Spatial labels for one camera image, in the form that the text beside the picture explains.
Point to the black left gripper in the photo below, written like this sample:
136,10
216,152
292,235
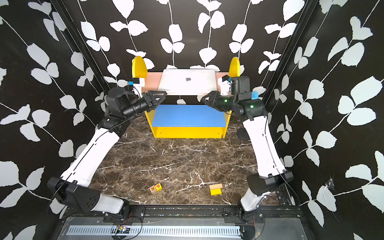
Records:
149,101

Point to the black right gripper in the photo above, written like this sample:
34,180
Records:
214,102

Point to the silver laptop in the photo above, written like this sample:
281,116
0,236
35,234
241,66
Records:
188,82

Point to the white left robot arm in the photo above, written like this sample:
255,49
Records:
72,187

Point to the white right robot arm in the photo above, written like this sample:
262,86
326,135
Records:
271,172

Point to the yellow shelf with blue board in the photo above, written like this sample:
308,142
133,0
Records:
183,121

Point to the cyan tube on black stand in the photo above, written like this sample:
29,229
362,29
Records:
249,105

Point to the yellow number cube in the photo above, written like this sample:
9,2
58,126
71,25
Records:
158,187

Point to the wooden flat block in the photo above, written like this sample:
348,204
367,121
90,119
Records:
216,186

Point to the wooden letter cube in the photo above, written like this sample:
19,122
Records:
153,189

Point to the yellow flat block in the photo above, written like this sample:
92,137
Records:
215,192

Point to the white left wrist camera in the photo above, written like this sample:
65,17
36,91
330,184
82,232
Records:
137,83

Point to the black front rail with cable tray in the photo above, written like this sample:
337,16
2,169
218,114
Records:
182,222

